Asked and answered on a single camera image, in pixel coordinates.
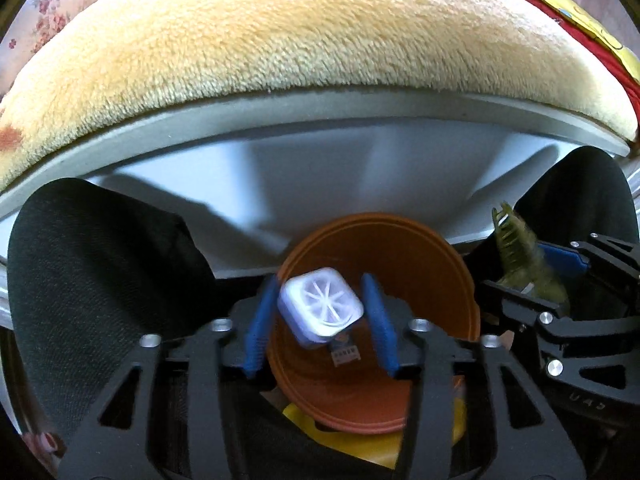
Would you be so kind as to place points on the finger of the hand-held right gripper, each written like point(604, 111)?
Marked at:
point(565, 259)
point(520, 305)

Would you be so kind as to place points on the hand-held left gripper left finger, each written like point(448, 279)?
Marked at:
point(260, 322)

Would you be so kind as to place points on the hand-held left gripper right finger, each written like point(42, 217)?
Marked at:
point(380, 325)

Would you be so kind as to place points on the green plastic comb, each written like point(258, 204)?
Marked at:
point(520, 255)

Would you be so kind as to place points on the white square plastic container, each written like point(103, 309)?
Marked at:
point(320, 305)

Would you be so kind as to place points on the orange plastic bin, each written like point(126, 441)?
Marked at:
point(405, 260)

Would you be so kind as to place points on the person's right leg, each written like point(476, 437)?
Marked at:
point(585, 190)

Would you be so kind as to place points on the person's leg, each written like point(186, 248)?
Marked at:
point(100, 270)
point(585, 190)

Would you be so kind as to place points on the yellow object under basin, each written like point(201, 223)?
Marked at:
point(310, 422)

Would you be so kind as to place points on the person's left leg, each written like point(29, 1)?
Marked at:
point(100, 270)

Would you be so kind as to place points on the pink white object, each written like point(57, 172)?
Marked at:
point(42, 445)

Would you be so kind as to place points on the yellow plush blanket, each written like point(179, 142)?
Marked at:
point(310, 35)

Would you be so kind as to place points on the floral pillow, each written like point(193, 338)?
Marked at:
point(55, 5)

